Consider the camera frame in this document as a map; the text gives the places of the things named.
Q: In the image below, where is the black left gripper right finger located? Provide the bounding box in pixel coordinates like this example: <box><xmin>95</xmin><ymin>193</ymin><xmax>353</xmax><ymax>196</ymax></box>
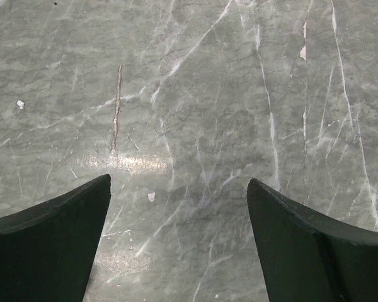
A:
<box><xmin>247</xmin><ymin>179</ymin><xmax>378</xmax><ymax>302</ymax></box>

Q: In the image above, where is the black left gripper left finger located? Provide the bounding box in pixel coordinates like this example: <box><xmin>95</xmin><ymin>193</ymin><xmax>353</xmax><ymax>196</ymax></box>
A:
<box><xmin>0</xmin><ymin>174</ymin><xmax>111</xmax><ymax>302</ymax></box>

